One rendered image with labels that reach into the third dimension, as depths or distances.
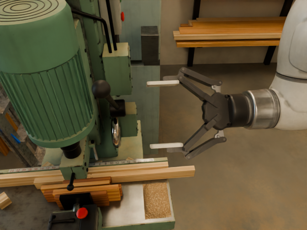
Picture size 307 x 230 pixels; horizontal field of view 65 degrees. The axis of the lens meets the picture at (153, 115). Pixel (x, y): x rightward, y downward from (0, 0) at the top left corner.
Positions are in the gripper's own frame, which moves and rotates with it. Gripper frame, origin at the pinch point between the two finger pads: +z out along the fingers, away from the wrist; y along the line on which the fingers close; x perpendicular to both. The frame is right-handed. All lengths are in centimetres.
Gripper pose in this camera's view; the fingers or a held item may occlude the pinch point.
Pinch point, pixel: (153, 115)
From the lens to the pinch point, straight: 53.2
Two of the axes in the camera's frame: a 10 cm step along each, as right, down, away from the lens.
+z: -10.0, 0.5, -0.7
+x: 0.7, -0.5, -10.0
